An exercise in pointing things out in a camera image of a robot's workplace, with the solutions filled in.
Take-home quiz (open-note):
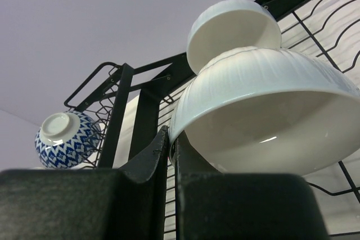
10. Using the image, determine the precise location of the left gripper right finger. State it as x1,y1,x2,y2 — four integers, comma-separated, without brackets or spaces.
173,137,329,239

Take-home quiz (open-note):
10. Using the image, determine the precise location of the light blue bowl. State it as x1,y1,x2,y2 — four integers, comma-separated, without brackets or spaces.
186,0,282,74
169,47,359,175

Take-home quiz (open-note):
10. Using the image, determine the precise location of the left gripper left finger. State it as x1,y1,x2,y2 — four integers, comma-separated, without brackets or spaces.
1,127,168,239

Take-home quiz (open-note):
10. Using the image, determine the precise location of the black wire dish rack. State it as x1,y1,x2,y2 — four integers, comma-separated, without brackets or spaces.
79,0,359,239

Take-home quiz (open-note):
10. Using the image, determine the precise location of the blue zigzag patterned bowl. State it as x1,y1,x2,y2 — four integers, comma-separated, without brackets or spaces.
34,111,101,169

